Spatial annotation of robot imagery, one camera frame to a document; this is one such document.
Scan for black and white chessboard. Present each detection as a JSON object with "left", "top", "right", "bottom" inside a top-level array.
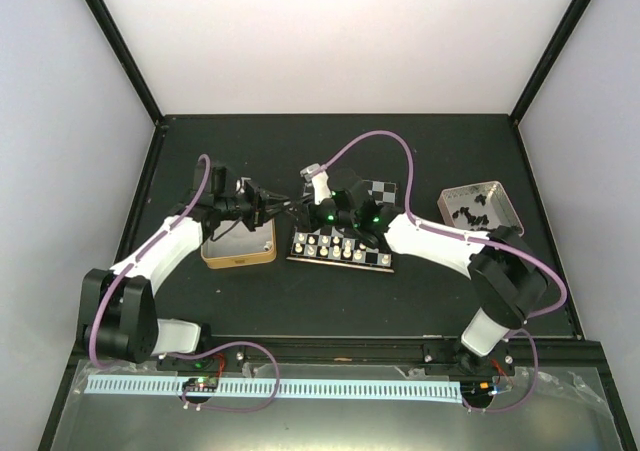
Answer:
[{"left": 286, "top": 178, "right": 400, "bottom": 275}]

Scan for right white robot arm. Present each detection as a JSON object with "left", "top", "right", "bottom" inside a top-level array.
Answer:
[{"left": 291, "top": 164, "right": 548, "bottom": 375}]

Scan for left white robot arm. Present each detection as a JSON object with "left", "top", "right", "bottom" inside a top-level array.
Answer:
[{"left": 76, "top": 156, "right": 290, "bottom": 370}]

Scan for black pieces in tray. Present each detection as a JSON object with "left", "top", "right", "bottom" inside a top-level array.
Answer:
[{"left": 452, "top": 194, "right": 499, "bottom": 231}]

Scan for left circuit board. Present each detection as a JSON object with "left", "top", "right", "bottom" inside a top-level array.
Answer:
[{"left": 182, "top": 377, "right": 218, "bottom": 393}]

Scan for circuit board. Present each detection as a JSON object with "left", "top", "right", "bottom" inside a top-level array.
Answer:
[
  {"left": 182, "top": 377, "right": 218, "bottom": 393},
  {"left": 460, "top": 381, "right": 513, "bottom": 397}
]

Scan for right circuit board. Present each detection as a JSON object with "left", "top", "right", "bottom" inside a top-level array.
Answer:
[{"left": 460, "top": 381, "right": 513, "bottom": 397}]

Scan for gold tin tray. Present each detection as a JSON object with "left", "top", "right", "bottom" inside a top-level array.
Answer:
[{"left": 200, "top": 220, "right": 277, "bottom": 270}]

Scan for pink mesh tray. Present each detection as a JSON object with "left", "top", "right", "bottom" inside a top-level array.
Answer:
[{"left": 437, "top": 181, "right": 524, "bottom": 237}]

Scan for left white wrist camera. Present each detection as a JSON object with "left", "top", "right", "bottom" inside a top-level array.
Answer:
[{"left": 235, "top": 177, "right": 254, "bottom": 199}]

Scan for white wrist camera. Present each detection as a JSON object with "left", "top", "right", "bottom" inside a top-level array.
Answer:
[
  {"left": 300, "top": 163, "right": 332, "bottom": 205},
  {"left": 235, "top": 177, "right": 254, "bottom": 199}
]

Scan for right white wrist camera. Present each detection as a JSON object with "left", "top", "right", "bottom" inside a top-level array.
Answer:
[{"left": 300, "top": 163, "right": 332, "bottom": 205}]

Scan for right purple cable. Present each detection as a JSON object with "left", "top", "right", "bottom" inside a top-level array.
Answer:
[{"left": 322, "top": 130, "right": 569, "bottom": 332}]

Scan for purple cable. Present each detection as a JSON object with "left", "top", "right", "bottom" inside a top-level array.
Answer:
[
  {"left": 88, "top": 154, "right": 211, "bottom": 370},
  {"left": 322, "top": 130, "right": 569, "bottom": 332}
]

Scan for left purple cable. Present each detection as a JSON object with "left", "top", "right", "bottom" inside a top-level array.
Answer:
[{"left": 88, "top": 154, "right": 211, "bottom": 370}]

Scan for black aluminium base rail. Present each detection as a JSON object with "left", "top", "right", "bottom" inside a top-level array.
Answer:
[{"left": 97, "top": 333, "right": 608, "bottom": 377}]

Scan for light blue slotted cable duct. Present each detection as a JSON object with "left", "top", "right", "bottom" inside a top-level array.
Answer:
[{"left": 84, "top": 375, "right": 462, "bottom": 404}]

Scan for left black frame post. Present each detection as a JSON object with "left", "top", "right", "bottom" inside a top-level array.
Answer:
[{"left": 84, "top": 0, "right": 163, "bottom": 124}]

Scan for black frame post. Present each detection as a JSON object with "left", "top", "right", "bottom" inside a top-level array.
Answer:
[
  {"left": 510, "top": 0, "right": 592, "bottom": 125},
  {"left": 84, "top": 0, "right": 163, "bottom": 124}
]

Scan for right black frame post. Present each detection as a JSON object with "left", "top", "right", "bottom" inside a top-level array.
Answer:
[{"left": 510, "top": 0, "right": 592, "bottom": 125}]

